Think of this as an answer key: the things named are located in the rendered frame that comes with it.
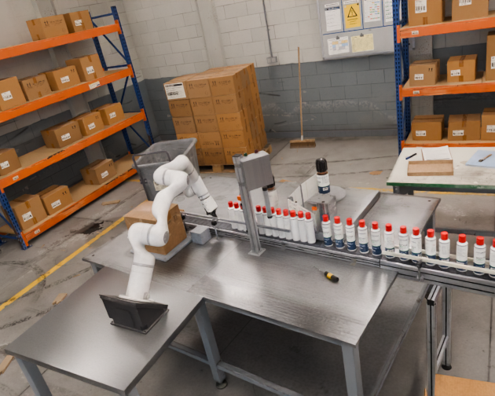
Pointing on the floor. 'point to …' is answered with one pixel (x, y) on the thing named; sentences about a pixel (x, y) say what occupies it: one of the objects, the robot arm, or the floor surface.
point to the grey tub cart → (165, 148)
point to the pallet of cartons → (218, 114)
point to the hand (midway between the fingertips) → (214, 216)
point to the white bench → (482, 185)
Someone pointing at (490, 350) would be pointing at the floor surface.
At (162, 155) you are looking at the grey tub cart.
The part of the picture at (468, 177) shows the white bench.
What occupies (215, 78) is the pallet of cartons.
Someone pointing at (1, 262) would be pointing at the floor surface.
